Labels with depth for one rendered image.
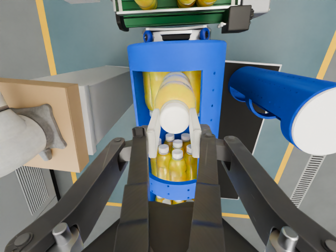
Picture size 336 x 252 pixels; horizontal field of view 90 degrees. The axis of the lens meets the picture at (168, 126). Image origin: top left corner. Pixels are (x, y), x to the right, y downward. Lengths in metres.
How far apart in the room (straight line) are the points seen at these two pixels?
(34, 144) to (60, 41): 1.38
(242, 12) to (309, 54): 1.38
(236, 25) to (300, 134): 0.47
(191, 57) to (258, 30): 1.40
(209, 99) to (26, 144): 0.56
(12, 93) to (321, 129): 1.15
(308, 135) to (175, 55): 0.62
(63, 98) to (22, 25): 1.50
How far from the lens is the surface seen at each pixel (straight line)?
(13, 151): 0.65
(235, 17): 0.68
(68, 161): 0.83
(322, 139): 0.89
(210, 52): 0.44
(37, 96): 0.76
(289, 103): 0.84
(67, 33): 1.92
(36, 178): 2.35
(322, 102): 0.81
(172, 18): 0.76
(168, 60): 0.41
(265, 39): 1.81
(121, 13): 0.70
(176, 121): 0.21
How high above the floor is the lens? 1.64
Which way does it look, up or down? 66 degrees down
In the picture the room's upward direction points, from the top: 173 degrees counter-clockwise
